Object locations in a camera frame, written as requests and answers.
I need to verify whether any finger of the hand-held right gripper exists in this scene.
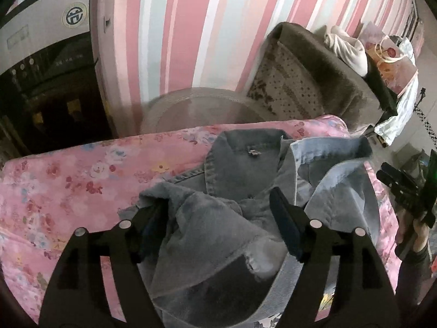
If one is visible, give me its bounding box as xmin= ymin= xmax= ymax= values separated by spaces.
xmin=381 ymin=162 xmax=416 ymax=188
xmin=376 ymin=171 xmax=412 ymax=210

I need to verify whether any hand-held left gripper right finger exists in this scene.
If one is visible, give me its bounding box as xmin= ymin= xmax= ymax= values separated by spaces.
xmin=269 ymin=187 xmax=397 ymax=328

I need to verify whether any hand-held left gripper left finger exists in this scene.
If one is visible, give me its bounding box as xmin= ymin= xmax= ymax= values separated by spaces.
xmin=38 ymin=205 xmax=168 ymax=328

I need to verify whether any blue denim jacket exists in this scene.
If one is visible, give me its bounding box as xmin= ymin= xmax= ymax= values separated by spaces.
xmin=121 ymin=128 xmax=383 ymax=328

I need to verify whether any person's right forearm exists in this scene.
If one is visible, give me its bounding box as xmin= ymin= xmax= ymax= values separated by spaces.
xmin=394 ymin=246 xmax=434 ymax=311

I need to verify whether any person's right hand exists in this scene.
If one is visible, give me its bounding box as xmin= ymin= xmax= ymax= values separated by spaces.
xmin=398 ymin=210 xmax=431 ymax=255

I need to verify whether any black garment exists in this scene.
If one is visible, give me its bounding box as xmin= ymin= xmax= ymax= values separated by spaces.
xmin=364 ymin=63 xmax=398 ymax=115

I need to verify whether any pink floral bedsheet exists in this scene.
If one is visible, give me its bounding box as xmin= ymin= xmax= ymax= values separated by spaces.
xmin=0 ymin=114 xmax=405 ymax=328

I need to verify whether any floral paper shopping bag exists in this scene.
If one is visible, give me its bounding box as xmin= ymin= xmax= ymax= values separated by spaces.
xmin=358 ymin=24 xmax=419 ymax=94

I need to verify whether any white garment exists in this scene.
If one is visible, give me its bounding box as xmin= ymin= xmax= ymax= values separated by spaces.
xmin=324 ymin=25 xmax=368 ymax=76

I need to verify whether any dotted floral cloth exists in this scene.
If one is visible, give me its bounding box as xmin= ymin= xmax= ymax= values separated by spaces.
xmin=246 ymin=43 xmax=325 ymax=120

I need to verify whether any round lace-covered stool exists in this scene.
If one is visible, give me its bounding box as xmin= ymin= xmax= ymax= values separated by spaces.
xmin=140 ymin=88 xmax=270 ymax=134

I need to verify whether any grey water dispenser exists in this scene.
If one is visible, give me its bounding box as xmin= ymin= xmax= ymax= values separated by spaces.
xmin=0 ymin=0 xmax=115 ymax=154

